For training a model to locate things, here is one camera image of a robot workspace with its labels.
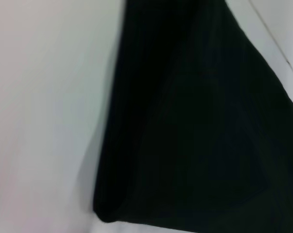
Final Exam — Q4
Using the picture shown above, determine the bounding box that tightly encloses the black t-shirt with white lettering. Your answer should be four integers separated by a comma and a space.
92, 0, 293, 233

